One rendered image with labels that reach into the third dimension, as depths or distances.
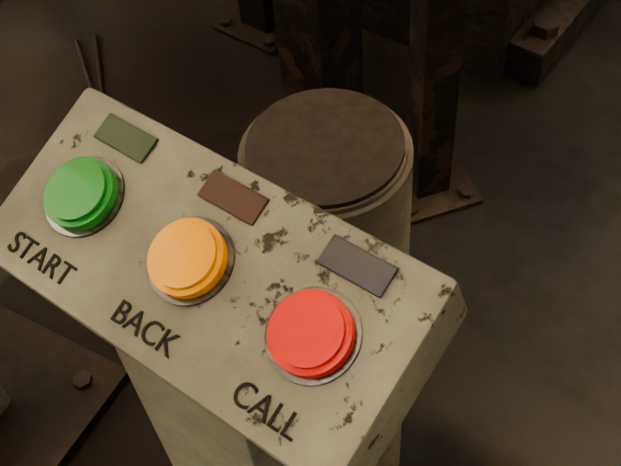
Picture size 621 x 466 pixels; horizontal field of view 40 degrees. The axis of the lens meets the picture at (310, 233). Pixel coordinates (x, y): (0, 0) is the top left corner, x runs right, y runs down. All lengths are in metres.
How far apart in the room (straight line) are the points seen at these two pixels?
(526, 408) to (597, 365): 0.11
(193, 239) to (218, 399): 0.08
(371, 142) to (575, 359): 0.59
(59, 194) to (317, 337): 0.16
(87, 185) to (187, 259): 0.07
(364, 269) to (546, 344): 0.73
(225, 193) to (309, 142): 0.16
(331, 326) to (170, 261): 0.09
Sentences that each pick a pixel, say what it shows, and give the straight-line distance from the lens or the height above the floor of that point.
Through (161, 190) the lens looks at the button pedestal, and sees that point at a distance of 0.44.
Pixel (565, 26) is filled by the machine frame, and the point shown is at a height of 0.07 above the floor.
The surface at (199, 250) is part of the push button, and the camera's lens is 0.41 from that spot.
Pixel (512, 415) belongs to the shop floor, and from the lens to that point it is 1.05.
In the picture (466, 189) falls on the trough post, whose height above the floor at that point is 0.02.
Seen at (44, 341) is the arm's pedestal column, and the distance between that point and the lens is 1.14.
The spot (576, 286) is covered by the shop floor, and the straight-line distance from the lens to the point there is 1.16.
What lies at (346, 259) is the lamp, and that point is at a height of 0.61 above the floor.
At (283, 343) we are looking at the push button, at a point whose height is 0.61.
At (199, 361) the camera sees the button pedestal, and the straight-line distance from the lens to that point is 0.41.
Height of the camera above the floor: 0.93
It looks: 52 degrees down
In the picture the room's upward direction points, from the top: 6 degrees counter-clockwise
